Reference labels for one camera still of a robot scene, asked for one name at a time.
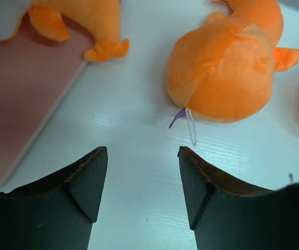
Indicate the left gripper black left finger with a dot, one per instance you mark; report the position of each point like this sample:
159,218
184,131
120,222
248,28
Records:
58,210

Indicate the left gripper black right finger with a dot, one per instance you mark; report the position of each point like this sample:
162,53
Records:
225,212

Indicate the orange shark plush back-facing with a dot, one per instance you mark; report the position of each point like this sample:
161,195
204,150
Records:
223,71

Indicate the orange shark plush mouth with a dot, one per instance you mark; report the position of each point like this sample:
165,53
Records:
102,18

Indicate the pink three-tier wooden shelf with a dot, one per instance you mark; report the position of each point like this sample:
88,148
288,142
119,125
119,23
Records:
35,75

